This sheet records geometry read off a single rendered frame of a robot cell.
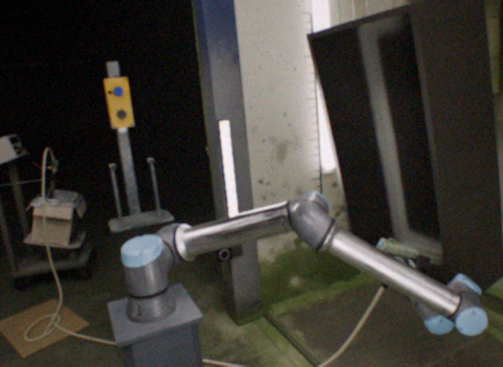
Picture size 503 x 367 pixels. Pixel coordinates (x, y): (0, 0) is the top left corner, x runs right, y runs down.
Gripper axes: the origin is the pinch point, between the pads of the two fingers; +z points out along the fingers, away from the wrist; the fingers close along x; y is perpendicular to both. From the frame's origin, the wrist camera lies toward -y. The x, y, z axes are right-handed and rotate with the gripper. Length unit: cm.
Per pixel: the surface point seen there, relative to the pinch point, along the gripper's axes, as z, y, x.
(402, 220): 50, 8, 31
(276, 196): 82, 29, -32
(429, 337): 12, 54, 56
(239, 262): 63, 68, -45
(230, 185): 73, 25, -63
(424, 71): 1, -69, -29
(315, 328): 33, 82, 5
